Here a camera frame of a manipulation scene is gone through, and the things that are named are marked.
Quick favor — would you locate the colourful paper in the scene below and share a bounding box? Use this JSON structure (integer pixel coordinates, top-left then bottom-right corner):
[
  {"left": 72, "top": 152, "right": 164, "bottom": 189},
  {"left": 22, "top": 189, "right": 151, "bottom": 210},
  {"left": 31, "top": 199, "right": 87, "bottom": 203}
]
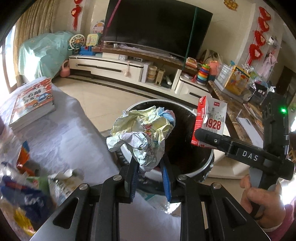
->
[{"left": 106, "top": 106, "right": 176, "bottom": 173}]

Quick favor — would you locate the red white milk carton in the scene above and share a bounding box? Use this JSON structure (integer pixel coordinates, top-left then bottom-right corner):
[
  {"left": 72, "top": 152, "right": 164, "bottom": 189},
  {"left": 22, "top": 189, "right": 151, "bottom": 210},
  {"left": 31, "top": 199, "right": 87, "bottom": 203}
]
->
[{"left": 191, "top": 96, "right": 227, "bottom": 149}]

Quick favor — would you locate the blue tissue pack wrapper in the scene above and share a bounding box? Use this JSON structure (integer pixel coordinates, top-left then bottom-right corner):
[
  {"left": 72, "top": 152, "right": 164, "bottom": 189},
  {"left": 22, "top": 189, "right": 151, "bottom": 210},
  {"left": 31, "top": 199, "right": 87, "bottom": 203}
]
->
[{"left": 1, "top": 175, "right": 54, "bottom": 225}]

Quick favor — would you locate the yellow snack bag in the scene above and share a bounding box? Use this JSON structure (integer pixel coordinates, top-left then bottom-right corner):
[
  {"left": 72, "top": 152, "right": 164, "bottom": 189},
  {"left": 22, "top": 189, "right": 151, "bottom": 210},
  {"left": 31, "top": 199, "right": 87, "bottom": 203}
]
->
[{"left": 13, "top": 208, "right": 36, "bottom": 237}]

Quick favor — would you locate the white blue wrapper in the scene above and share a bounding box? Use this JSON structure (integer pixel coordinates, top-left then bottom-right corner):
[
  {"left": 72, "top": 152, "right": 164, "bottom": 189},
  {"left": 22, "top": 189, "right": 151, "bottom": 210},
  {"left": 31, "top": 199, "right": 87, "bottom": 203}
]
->
[{"left": 48, "top": 169, "right": 84, "bottom": 206}]

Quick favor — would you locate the trash bin with black bag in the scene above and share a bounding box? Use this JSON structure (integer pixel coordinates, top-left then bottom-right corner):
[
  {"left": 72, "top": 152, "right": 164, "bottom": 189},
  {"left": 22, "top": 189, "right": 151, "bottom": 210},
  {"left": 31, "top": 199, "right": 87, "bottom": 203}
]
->
[{"left": 114, "top": 99, "right": 214, "bottom": 196}]

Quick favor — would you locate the person's right hand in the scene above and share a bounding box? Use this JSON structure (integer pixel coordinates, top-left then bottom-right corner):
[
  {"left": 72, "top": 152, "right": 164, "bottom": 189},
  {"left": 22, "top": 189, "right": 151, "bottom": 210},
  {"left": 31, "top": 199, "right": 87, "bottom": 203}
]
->
[{"left": 240, "top": 175, "right": 286, "bottom": 228}]

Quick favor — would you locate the white paper sheet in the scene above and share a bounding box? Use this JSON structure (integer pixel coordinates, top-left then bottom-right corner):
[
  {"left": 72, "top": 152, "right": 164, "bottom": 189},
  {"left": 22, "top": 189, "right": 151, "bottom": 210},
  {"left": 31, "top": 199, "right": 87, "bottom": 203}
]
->
[{"left": 237, "top": 117, "right": 263, "bottom": 148}]

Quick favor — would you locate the marble side counter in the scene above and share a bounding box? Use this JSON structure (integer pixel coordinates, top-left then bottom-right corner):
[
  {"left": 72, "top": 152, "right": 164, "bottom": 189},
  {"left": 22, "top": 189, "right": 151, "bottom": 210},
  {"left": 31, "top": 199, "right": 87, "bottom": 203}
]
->
[{"left": 207, "top": 81, "right": 263, "bottom": 144}]

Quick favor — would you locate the floral purple tablecloth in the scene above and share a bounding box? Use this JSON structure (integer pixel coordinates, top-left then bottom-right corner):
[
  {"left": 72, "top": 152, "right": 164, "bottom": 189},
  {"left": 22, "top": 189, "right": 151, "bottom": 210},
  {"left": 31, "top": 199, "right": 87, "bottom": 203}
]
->
[{"left": 1, "top": 78, "right": 181, "bottom": 240}]

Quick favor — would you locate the yellow toy box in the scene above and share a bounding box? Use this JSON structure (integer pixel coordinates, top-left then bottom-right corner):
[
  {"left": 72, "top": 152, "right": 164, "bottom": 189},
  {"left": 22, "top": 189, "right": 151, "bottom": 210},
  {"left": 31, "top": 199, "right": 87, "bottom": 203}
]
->
[{"left": 224, "top": 65, "right": 250, "bottom": 96}]

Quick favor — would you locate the orange chip bag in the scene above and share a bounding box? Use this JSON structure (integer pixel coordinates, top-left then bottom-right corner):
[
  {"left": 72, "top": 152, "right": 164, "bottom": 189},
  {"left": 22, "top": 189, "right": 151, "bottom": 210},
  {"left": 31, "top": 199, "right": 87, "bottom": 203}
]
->
[{"left": 16, "top": 141, "right": 35, "bottom": 176}]

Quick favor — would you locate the white TV cabinet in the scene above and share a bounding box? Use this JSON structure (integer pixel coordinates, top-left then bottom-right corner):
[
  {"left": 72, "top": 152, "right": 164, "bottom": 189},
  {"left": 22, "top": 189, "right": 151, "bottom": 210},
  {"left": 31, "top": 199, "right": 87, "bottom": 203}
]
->
[{"left": 69, "top": 55, "right": 211, "bottom": 105}]

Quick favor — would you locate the stack of children's books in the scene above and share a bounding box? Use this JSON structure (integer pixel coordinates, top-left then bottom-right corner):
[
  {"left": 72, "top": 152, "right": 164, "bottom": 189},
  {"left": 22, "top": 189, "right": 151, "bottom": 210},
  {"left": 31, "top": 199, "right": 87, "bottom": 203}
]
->
[{"left": 9, "top": 78, "right": 55, "bottom": 131}]

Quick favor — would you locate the pink kettlebell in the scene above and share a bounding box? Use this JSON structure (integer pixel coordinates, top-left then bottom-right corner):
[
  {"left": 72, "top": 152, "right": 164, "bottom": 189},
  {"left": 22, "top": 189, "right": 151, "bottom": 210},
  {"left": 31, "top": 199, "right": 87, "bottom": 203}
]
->
[{"left": 60, "top": 60, "right": 70, "bottom": 78}]

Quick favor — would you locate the toy telephone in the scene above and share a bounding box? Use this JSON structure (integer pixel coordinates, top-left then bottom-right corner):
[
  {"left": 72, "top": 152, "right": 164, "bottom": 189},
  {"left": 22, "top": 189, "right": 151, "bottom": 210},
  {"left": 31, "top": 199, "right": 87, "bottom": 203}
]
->
[{"left": 86, "top": 34, "right": 99, "bottom": 47}]

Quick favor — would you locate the toy ferris wheel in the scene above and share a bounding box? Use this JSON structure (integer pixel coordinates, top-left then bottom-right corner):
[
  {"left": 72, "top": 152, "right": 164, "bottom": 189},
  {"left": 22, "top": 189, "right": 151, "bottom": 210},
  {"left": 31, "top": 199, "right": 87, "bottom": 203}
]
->
[{"left": 68, "top": 34, "right": 86, "bottom": 50}]

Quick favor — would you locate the teal covered armchair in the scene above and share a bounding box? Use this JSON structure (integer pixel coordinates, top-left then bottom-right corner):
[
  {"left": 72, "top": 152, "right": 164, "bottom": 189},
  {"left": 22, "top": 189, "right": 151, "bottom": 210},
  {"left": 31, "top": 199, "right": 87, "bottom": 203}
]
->
[{"left": 18, "top": 31, "right": 73, "bottom": 82}]

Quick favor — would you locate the large black television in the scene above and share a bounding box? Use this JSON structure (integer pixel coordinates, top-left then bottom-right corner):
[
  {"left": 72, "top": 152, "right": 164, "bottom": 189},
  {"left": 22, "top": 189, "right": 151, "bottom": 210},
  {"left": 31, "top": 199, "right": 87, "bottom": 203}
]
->
[{"left": 103, "top": 0, "right": 213, "bottom": 58}]

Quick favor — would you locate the right beige curtain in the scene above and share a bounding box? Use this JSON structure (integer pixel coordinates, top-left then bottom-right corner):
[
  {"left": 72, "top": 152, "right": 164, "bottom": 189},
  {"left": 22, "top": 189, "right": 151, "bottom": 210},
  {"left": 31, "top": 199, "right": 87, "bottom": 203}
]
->
[{"left": 13, "top": 0, "right": 56, "bottom": 76}]

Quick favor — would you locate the rainbow stacking ring toy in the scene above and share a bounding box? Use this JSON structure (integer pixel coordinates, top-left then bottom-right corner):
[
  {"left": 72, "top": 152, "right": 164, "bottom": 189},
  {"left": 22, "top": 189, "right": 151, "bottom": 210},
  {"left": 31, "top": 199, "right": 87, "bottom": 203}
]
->
[{"left": 196, "top": 64, "right": 210, "bottom": 86}]

